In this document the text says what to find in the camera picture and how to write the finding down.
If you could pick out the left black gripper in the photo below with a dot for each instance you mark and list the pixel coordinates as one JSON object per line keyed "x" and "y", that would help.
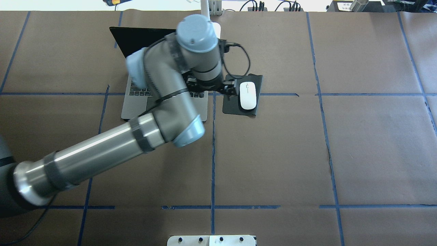
{"x": 207, "y": 85}

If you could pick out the dark grey mouse pad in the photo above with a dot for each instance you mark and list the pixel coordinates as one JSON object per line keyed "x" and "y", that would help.
{"x": 231, "y": 103}

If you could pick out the white computer mouse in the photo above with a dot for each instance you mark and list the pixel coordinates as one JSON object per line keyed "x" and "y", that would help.
{"x": 247, "y": 95}

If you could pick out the dark grey laptop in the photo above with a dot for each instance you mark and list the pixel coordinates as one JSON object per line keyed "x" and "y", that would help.
{"x": 136, "y": 100}

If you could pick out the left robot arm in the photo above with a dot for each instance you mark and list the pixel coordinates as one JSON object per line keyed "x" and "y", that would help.
{"x": 187, "y": 60}

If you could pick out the white desk lamp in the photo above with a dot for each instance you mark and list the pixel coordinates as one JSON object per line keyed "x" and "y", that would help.
{"x": 205, "y": 11}

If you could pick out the silver metal cylinder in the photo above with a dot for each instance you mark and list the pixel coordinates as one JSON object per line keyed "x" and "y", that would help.
{"x": 358, "y": 5}

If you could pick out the aluminium frame post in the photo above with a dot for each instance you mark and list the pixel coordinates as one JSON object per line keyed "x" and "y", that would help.
{"x": 215, "y": 7}

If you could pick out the white pedestal column mount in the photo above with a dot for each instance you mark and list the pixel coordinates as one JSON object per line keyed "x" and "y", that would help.
{"x": 212, "y": 240}

